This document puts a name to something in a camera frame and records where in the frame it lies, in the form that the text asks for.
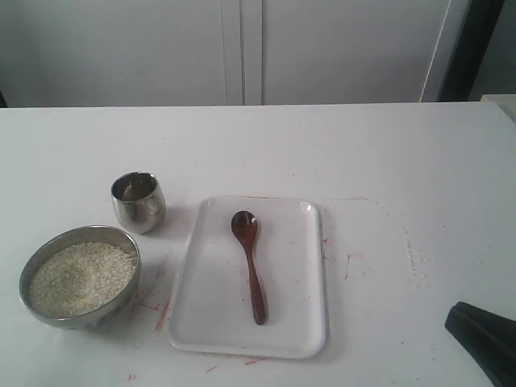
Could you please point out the white plastic tray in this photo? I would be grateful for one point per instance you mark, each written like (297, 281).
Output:
(211, 308)

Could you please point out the white granular powder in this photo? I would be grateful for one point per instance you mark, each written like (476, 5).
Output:
(79, 279)

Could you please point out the small steel cup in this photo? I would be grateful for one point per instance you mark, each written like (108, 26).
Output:
(138, 202)

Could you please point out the large steel rice bowl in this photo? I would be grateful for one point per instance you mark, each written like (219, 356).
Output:
(93, 233)

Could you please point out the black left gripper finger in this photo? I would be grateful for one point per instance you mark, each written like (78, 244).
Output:
(488, 338)

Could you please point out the brown wooden spoon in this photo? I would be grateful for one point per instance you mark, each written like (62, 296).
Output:
(244, 227)

